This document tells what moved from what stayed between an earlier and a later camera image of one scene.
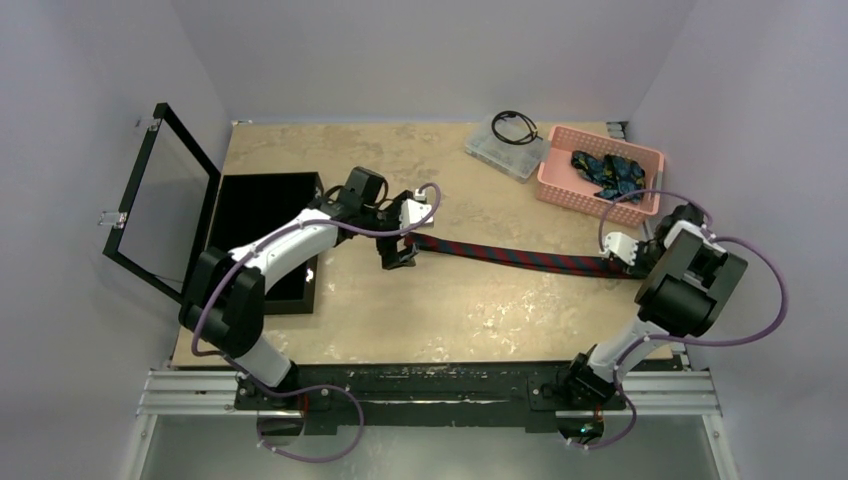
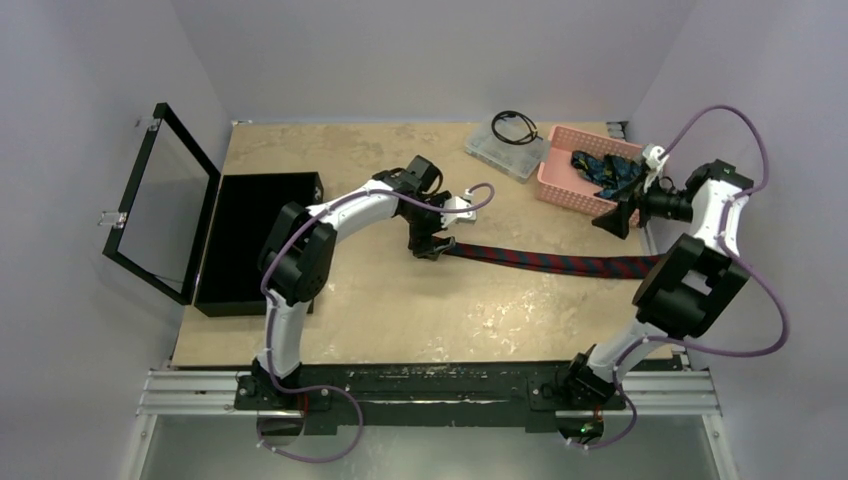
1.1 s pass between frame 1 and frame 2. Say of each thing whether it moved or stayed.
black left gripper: moved
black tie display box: stayed
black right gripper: moved
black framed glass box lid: stayed
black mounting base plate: stayed
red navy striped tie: stayed
